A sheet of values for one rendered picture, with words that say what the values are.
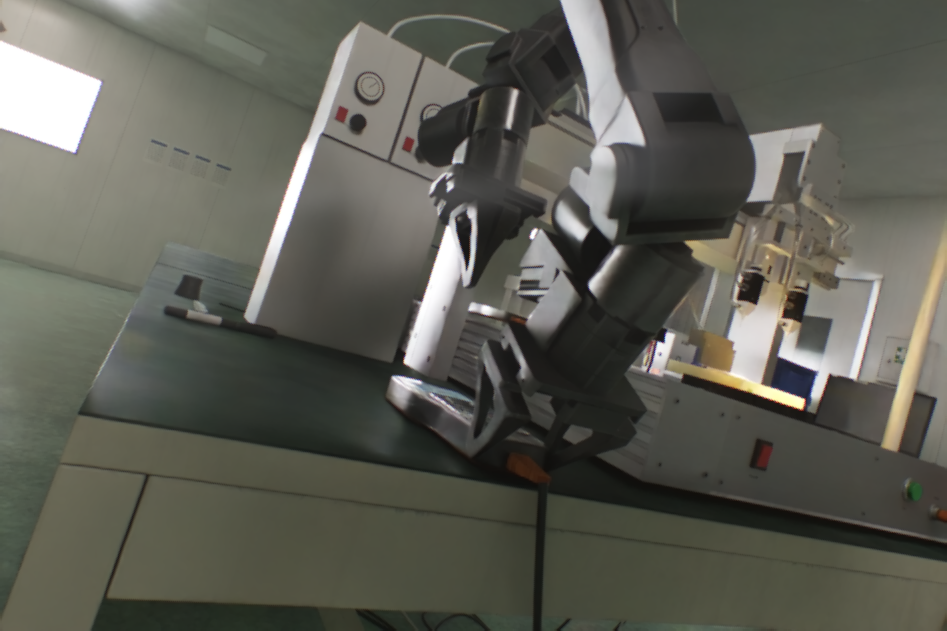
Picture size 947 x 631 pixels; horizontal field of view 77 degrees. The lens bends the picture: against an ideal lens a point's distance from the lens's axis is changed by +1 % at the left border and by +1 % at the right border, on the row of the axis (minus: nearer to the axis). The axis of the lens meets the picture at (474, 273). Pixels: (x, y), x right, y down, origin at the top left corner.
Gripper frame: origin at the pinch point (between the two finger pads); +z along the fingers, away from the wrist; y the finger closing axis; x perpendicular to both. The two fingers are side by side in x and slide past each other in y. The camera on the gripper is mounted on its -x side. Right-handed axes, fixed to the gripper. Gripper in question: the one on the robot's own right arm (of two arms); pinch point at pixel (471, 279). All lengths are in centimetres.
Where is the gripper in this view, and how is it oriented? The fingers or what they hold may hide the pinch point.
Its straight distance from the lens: 54.9
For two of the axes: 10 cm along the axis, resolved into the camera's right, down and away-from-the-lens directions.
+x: 4.4, -2.1, -8.7
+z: -1.9, 9.3, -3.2
